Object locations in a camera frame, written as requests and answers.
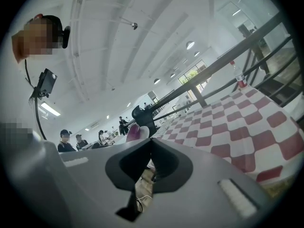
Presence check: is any purple eggplant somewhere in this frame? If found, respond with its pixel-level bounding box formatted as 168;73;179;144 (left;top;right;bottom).
125;123;143;143

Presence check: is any white grid sheet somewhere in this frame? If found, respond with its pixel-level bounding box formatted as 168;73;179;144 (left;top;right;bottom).
155;116;181;138

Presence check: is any rectangular ceiling light panel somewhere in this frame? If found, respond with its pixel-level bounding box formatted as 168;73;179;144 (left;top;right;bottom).
39;102;61;117

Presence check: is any white plate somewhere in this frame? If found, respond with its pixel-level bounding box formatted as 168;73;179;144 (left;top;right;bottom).
139;125;151;140

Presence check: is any black metal railing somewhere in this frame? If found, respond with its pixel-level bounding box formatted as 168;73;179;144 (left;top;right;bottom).
133;10;304;128

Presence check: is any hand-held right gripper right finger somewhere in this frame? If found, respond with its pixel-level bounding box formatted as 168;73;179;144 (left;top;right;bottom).
142;138;271;228

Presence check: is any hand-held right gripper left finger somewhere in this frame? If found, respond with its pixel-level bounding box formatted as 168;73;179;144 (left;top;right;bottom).
58;138;153;228

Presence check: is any black mesh office chair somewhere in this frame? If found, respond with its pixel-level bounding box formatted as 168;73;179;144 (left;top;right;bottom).
132;104;158;137

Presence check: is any red label water bottle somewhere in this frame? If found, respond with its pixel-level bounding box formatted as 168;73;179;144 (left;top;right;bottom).
229;60;249;89

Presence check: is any person's white shirt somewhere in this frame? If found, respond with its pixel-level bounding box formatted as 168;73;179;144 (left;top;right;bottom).
0;56;48;143

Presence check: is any black chest camera cable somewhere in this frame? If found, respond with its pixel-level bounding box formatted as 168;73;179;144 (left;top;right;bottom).
25;58;48;141

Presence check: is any black head camera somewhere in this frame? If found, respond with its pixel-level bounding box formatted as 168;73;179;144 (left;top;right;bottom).
42;14;72;49

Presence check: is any black chest camera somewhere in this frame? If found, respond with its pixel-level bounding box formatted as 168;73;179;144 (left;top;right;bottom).
29;67;58;99

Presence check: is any person's head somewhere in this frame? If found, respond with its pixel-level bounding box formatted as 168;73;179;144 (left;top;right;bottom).
11;14;64;64

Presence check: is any checkered red white table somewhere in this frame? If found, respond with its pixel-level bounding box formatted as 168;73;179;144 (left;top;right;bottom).
152;83;304;184

